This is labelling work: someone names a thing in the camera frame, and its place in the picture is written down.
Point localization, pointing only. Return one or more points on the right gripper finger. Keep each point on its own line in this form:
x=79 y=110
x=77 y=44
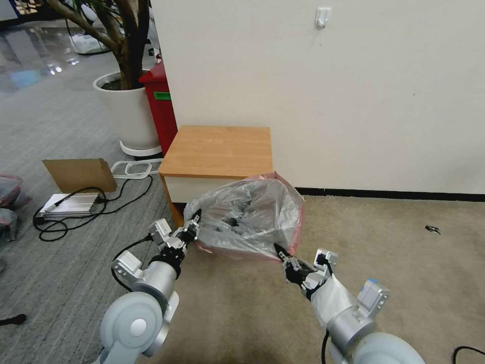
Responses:
x=294 y=265
x=283 y=253

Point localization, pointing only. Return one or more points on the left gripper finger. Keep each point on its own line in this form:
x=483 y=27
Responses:
x=191 y=237
x=191 y=224

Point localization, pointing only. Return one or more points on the translucent garbage bag red rim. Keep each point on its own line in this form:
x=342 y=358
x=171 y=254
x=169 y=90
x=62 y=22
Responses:
x=265 y=195

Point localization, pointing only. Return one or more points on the grey plastic bag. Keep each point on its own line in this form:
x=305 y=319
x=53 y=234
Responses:
x=7 y=223

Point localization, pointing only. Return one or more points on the reddish translucent bag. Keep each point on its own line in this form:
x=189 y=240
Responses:
x=9 y=189

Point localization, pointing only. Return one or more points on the wooden top side table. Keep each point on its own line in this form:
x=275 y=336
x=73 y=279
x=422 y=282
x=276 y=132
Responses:
x=219 y=151

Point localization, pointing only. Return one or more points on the white pot saucer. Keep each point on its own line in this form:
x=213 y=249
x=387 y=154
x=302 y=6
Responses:
x=130 y=150

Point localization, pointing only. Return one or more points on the black baseboard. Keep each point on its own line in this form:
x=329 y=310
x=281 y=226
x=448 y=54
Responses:
x=379 y=194

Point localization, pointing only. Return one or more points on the red bin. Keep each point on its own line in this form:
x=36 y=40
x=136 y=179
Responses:
x=162 y=117

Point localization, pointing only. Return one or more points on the silver metal box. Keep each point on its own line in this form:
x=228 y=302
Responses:
x=72 y=204

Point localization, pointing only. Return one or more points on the brown cardboard piece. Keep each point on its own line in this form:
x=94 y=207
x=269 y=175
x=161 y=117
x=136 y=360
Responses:
x=79 y=174

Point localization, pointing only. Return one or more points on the white plant pot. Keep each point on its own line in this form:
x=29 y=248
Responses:
x=129 y=113

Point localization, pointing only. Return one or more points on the green label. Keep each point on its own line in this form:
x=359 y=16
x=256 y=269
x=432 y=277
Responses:
x=162 y=96

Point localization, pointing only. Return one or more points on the small black scrap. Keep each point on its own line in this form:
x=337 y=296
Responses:
x=432 y=229

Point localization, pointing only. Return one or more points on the black object on floor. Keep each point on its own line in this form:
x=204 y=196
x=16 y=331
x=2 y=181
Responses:
x=13 y=319

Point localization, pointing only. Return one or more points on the brown tree trunk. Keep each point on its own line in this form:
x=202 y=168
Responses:
x=129 y=53

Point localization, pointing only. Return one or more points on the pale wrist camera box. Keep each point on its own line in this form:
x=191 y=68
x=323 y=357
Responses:
x=326 y=261
x=159 y=230

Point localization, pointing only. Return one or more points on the white wall hook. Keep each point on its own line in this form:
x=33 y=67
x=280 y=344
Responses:
x=322 y=17

